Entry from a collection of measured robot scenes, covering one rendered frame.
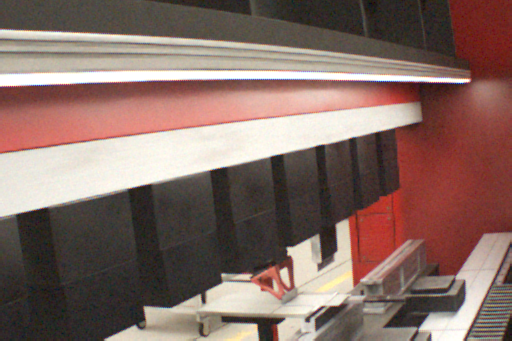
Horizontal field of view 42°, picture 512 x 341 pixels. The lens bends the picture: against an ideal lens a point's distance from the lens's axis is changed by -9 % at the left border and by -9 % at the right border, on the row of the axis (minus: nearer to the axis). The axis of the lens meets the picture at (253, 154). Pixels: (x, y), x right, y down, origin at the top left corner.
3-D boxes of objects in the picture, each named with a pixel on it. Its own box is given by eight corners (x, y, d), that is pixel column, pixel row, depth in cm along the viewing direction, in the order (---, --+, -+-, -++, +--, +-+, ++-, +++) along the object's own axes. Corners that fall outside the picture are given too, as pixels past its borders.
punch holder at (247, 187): (236, 254, 126) (225, 159, 125) (281, 254, 122) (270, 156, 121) (192, 274, 113) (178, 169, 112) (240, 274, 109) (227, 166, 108)
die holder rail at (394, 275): (409, 268, 225) (407, 239, 225) (426, 267, 222) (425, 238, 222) (362, 314, 180) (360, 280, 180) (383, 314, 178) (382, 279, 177)
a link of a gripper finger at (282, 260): (308, 283, 160) (288, 248, 162) (295, 291, 154) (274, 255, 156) (285, 296, 163) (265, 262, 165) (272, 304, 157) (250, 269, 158)
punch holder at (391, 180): (372, 190, 197) (366, 129, 197) (400, 188, 194) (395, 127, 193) (355, 198, 184) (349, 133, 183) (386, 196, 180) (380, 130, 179)
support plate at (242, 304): (233, 294, 172) (233, 290, 172) (336, 294, 161) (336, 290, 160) (196, 314, 156) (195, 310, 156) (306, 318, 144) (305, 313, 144)
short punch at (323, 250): (330, 261, 156) (326, 218, 156) (338, 261, 155) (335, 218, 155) (313, 272, 147) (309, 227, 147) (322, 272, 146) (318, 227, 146)
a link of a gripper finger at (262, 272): (303, 286, 158) (282, 251, 159) (290, 295, 152) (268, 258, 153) (280, 299, 161) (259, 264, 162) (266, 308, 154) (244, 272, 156)
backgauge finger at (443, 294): (354, 299, 157) (353, 277, 156) (466, 295, 145) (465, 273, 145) (336, 314, 146) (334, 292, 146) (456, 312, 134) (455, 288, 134)
